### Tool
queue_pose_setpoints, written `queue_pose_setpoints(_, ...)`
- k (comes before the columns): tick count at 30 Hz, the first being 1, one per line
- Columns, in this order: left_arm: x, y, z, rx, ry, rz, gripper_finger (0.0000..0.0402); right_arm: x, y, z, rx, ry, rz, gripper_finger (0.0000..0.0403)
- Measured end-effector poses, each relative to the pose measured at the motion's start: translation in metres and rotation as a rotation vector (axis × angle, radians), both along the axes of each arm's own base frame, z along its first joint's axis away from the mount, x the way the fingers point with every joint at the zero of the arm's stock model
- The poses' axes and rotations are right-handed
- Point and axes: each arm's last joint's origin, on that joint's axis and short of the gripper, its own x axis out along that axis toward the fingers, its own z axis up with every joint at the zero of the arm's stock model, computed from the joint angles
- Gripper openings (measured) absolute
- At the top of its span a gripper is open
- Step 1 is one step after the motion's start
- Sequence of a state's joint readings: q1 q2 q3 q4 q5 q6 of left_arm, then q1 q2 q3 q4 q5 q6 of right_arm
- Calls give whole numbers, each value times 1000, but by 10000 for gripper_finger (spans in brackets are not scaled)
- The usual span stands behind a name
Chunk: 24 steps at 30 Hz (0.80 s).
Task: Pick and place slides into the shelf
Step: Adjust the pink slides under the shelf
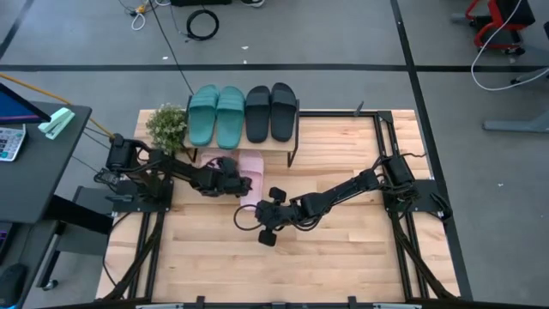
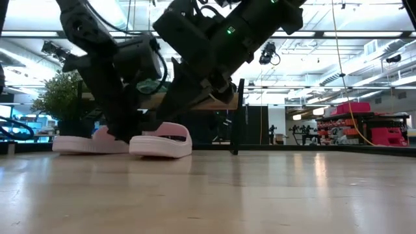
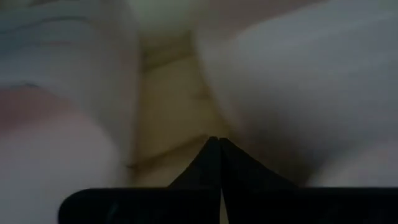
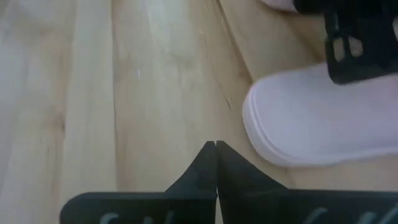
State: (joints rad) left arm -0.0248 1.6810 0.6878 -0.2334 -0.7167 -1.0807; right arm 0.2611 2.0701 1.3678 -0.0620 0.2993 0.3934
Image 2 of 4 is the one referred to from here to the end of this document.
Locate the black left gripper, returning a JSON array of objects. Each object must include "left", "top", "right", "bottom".
[{"left": 62, "top": 36, "right": 163, "bottom": 144}]

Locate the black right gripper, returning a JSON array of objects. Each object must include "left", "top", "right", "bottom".
[{"left": 152, "top": 2, "right": 254, "bottom": 122}]

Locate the teal green slide sandal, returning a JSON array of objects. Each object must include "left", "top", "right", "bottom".
[{"left": 135, "top": 79, "right": 170, "bottom": 96}]

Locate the pink slide sandal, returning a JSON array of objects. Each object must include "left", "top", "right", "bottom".
[
  {"left": 51, "top": 125, "right": 131, "bottom": 155},
  {"left": 129, "top": 122, "right": 193, "bottom": 159}
]

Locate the green potted plant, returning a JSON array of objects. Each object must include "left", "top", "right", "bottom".
[{"left": 31, "top": 70, "right": 97, "bottom": 139}]

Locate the black partition panel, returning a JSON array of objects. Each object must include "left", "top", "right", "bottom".
[{"left": 244, "top": 105, "right": 270, "bottom": 146}]

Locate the black background robot rig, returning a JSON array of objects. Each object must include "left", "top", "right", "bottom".
[{"left": 288, "top": 124, "right": 315, "bottom": 146}]

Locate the rack with red bins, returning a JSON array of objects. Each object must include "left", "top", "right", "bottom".
[{"left": 315, "top": 101, "right": 411, "bottom": 148}]

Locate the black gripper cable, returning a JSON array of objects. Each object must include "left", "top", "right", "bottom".
[{"left": 152, "top": 45, "right": 169, "bottom": 97}]

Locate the black overhead camera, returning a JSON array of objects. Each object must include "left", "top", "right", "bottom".
[{"left": 258, "top": 41, "right": 281, "bottom": 66}]

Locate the thin yellow cable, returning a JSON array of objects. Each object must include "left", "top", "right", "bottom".
[{"left": 330, "top": 0, "right": 378, "bottom": 147}]

